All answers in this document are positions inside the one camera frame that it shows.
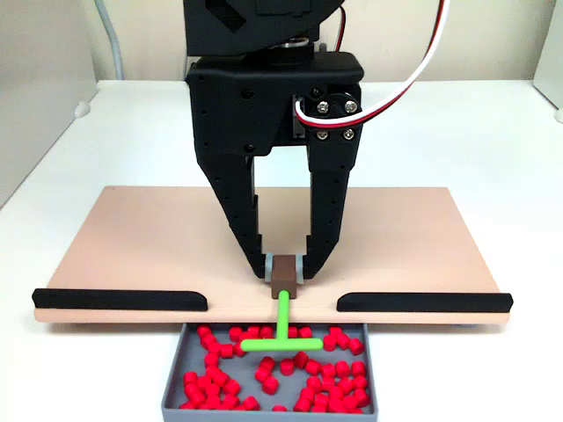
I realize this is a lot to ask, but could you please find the green T pusher tool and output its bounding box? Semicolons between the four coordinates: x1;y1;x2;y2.
240;253;325;353

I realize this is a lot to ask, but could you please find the grey rectangular container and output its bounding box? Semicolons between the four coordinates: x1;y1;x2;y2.
160;322;380;422

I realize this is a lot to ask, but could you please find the tan flat work board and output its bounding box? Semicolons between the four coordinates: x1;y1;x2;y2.
33;186;514;327

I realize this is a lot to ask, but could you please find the white tube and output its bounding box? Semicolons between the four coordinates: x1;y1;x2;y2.
94;0;125;81

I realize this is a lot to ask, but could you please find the red white black servo cable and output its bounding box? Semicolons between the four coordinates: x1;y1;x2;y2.
294;0;453;132
336;6;348;53

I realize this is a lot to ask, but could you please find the black edge rail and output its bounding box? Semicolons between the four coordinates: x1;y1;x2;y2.
31;287;208;313
336;292;515;314

